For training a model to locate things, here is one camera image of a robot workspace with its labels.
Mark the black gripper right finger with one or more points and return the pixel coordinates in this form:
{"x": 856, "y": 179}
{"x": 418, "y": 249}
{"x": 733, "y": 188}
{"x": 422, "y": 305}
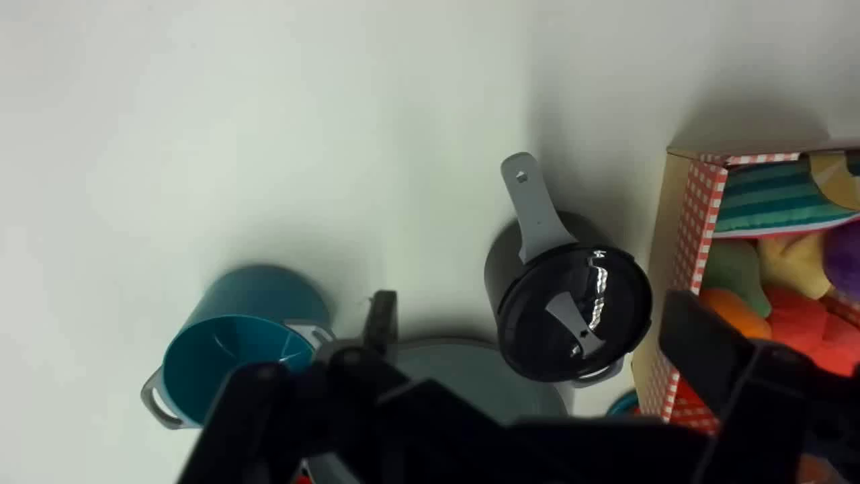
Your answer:
{"x": 769, "y": 420}

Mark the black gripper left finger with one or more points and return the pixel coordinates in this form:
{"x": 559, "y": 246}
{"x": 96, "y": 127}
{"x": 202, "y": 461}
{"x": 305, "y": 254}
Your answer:
{"x": 260, "y": 420}

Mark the smoked glass pot lid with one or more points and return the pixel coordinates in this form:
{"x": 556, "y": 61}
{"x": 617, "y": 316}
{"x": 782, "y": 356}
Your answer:
{"x": 538, "y": 331}

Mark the red plush toy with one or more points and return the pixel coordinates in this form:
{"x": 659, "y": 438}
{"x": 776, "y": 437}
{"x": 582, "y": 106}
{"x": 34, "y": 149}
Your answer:
{"x": 810, "y": 326}

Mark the green plush toy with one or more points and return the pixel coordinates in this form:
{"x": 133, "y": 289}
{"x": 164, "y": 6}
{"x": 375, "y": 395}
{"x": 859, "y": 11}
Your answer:
{"x": 734, "y": 269}

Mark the yellow plush toy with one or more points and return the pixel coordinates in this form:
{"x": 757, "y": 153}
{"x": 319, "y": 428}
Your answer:
{"x": 796, "y": 264}

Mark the purple plush toy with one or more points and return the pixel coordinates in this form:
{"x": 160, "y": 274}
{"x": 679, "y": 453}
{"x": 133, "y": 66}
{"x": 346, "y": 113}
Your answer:
{"x": 844, "y": 258}

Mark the striped watermelon plush toy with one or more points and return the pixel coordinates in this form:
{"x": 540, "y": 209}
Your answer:
{"x": 781, "y": 202}

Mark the teal mug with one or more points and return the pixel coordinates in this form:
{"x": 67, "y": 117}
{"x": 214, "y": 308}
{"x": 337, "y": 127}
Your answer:
{"x": 242, "y": 305}

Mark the red checkered basket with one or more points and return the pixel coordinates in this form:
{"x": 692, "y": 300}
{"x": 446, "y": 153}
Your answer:
{"x": 694, "y": 205}

